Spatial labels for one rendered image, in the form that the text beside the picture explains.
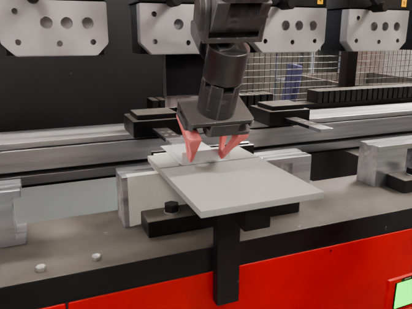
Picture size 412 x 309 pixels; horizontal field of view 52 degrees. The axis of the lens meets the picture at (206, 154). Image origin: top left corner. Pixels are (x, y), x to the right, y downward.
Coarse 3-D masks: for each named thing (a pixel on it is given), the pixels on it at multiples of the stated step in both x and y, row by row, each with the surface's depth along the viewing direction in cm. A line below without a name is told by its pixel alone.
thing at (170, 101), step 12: (168, 60) 72; (180, 60) 73; (192, 60) 73; (204, 60) 74; (168, 72) 72; (180, 72) 73; (192, 72) 74; (168, 84) 73; (180, 84) 74; (192, 84) 74; (168, 96) 74; (180, 96) 75; (192, 96) 76
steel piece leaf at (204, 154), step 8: (168, 152) 76; (176, 152) 76; (184, 152) 68; (200, 152) 69; (208, 152) 70; (216, 152) 70; (176, 160) 71; (184, 160) 68; (200, 160) 69; (208, 160) 70; (216, 160) 70; (224, 160) 71
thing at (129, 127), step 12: (156, 108) 102; (168, 108) 102; (132, 120) 94; (144, 120) 94; (156, 120) 94; (168, 120) 95; (132, 132) 94; (144, 132) 94; (156, 132) 91; (168, 132) 90; (180, 132) 97
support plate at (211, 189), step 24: (168, 168) 67; (192, 168) 67; (216, 168) 67; (240, 168) 67; (264, 168) 67; (192, 192) 57; (216, 192) 57; (240, 192) 57; (264, 192) 57; (288, 192) 57; (312, 192) 57
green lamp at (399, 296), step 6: (402, 282) 66; (408, 282) 66; (402, 288) 66; (408, 288) 66; (396, 294) 66; (402, 294) 66; (408, 294) 67; (396, 300) 66; (402, 300) 67; (408, 300) 67; (396, 306) 66
